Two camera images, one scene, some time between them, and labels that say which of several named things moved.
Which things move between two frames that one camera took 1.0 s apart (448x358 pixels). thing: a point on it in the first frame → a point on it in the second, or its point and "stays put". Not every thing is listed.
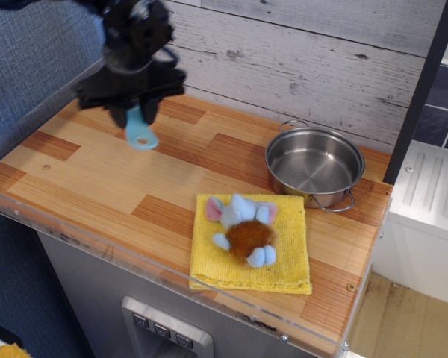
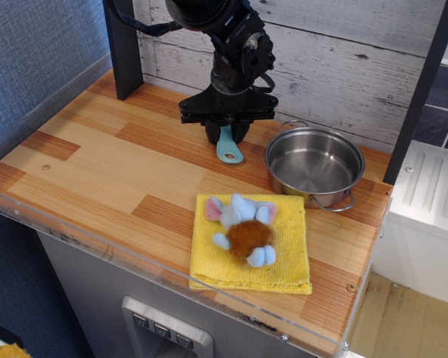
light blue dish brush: (138, 133) → (227, 145)
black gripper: (110, 87) → (212, 105)
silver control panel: (152, 333) stays put
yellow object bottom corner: (11, 350) stays put
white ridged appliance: (421, 247) stays put
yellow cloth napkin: (213, 266) stays put
